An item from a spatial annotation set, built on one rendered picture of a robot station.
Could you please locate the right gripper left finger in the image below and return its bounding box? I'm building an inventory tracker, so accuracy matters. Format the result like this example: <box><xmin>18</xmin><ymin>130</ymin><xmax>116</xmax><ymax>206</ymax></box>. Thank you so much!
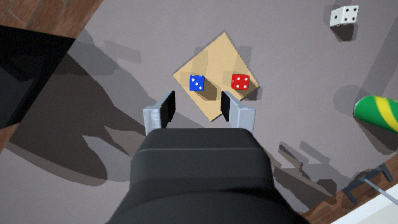
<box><xmin>143</xmin><ymin>91</ymin><xmax>176</xmax><ymax>136</ymax></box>

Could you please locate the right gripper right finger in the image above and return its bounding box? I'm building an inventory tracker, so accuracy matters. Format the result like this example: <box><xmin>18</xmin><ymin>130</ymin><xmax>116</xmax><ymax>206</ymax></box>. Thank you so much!
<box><xmin>220</xmin><ymin>91</ymin><xmax>256</xmax><ymax>134</ymax></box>

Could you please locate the green soda can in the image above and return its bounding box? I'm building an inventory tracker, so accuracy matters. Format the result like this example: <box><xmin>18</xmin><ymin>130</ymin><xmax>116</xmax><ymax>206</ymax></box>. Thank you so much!
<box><xmin>354</xmin><ymin>95</ymin><xmax>398</xmax><ymax>134</ymax></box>

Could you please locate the beige flat mat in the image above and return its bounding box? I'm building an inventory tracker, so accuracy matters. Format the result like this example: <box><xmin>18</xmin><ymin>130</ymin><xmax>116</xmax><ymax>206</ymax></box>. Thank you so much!
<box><xmin>173</xmin><ymin>32</ymin><xmax>259</xmax><ymax>121</ymax></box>

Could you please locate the blue die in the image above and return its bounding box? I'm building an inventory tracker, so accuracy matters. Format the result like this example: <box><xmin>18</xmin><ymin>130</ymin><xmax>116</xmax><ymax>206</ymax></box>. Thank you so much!
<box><xmin>189</xmin><ymin>75</ymin><xmax>204</xmax><ymax>91</ymax></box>

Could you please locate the white die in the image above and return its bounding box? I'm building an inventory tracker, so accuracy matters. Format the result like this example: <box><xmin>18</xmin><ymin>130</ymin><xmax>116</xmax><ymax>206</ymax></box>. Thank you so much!
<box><xmin>329</xmin><ymin>5</ymin><xmax>359</xmax><ymax>27</ymax></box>

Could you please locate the red die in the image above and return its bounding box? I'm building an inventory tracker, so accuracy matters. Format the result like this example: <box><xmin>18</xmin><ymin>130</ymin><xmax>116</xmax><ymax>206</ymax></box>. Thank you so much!
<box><xmin>231</xmin><ymin>74</ymin><xmax>250</xmax><ymax>90</ymax></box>

